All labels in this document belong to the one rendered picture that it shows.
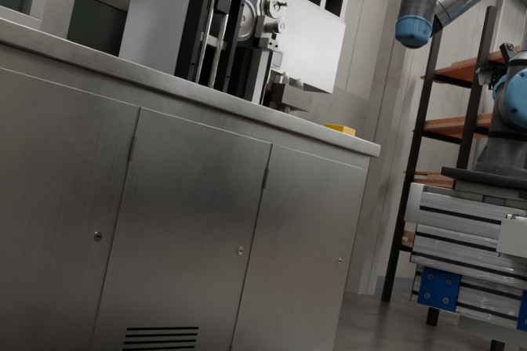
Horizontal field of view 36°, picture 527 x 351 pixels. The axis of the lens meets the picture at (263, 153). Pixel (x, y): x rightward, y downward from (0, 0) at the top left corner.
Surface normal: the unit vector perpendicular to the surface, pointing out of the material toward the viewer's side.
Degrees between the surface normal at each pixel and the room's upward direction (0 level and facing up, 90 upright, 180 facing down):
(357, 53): 90
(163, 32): 90
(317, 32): 90
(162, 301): 90
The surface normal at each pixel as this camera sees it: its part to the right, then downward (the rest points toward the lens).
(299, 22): 0.78, 0.13
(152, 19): -0.60, -0.15
